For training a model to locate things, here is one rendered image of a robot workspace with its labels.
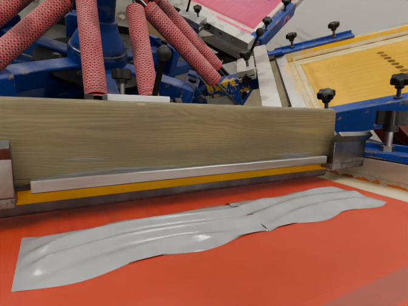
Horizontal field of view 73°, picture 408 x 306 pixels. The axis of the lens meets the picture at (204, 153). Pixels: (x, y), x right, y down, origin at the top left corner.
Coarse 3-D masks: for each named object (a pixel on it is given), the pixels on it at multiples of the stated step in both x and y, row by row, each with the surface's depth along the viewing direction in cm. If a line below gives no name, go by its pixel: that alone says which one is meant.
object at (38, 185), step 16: (256, 160) 33; (272, 160) 33; (288, 160) 35; (304, 160) 36; (320, 160) 37; (64, 176) 23; (80, 176) 24; (96, 176) 24; (112, 176) 24; (128, 176) 25; (144, 176) 26; (160, 176) 27; (176, 176) 27; (192, 176) 28; (32, 192) 22
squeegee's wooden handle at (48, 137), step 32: (0, 96) 21; (0, 128) 21; (32, 128) 22; (64, 128) 23; (96, 128) 25; (128, 128) 26; (160, 128) 27; (192, 128) 29; (224, 128) 31; (256, 128) 33; (288, 128) 36; (320, 128) 39; (32, 160) 22; (64, 160) 24; (96, 160) 25; (128, 160) 26; (160, 160) 28; (192, 160) 30; (224, 160) 32
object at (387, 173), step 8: (368, 160) 41; (376, 160) 40; (384, 160) 40; (344, 168) 45; (352, 168) 44; (360, 168) 42; (368, 168) 41; (376, 168) 40; (384, 168) 39; (392, 168) 38; (400, 168) 38; (352, 176) 44; (360, 176) 42; (368, 176) 41; (376, 176) 40; (384, 176) 39; (392, 176) 38; (400, 176) 38; (384, 184) 39; (392, 184) 38; (400, 184) 38
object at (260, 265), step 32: (0, 224) 23; (32, 224) 24; (64, 224) 24; (96, 224) 24; (0, 256) 18; (160, 256) 19; (192, 256) 19; (224, 256) 19; (256, 256) 19; (288, 256) 20; (0, 288) 15; (64, 288) 15; (96, 288) 16; (128, 288) 16; (160, 288) 16; (192, 288) 16; (224, 288) 16; (256, 288) 16; (288, 288) 16; (320, 288) 16
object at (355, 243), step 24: (216, 192) 34; (240, 192) 34; (264, 192) 34; (288, 192) 35; (360, 192) 36; (336, 216) 27; (360, 216) 28; (384, 216) 28; (288, 240) 22; (312, 240) 22; (336, 240) 22; (360, 240) 22; (384, 240) 22; (336, 264) 19; (360, 264) 19; (384, 264) 19
